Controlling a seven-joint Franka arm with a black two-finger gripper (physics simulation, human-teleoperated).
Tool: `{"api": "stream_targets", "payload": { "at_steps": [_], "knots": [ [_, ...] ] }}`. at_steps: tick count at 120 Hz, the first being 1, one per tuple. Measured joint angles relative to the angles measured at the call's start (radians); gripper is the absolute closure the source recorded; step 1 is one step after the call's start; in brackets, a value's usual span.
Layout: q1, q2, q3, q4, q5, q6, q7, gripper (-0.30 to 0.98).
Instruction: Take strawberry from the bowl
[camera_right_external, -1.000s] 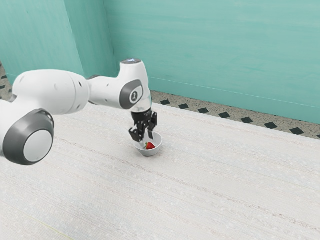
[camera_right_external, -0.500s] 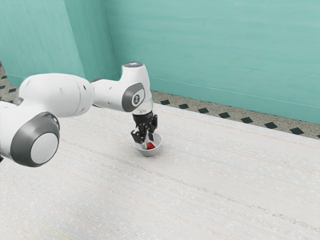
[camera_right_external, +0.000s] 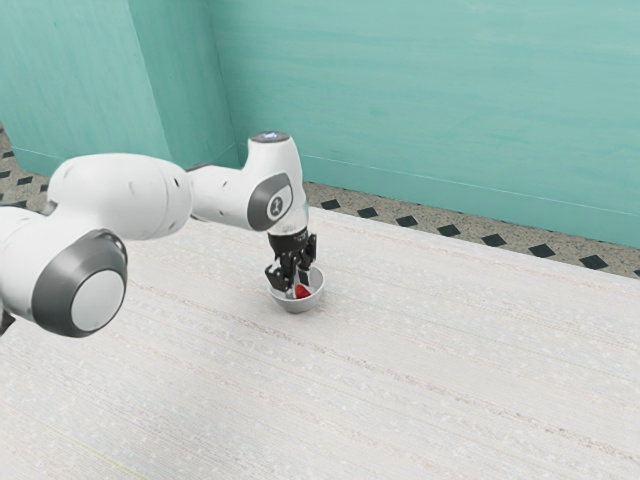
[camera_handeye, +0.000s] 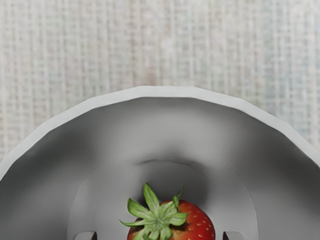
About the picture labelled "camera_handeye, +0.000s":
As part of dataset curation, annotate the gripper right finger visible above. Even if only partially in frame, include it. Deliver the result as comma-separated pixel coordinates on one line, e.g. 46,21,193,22
222,230,244,240

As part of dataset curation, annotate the white bowl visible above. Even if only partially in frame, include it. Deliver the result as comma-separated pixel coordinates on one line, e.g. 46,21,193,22
0,85,320,240

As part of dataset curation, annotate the red strawberry with green leaves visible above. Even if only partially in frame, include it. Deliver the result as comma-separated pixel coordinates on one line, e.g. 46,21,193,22
118,182,217,240

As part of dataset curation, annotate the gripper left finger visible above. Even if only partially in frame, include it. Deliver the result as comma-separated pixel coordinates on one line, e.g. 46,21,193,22
73,230,98,240

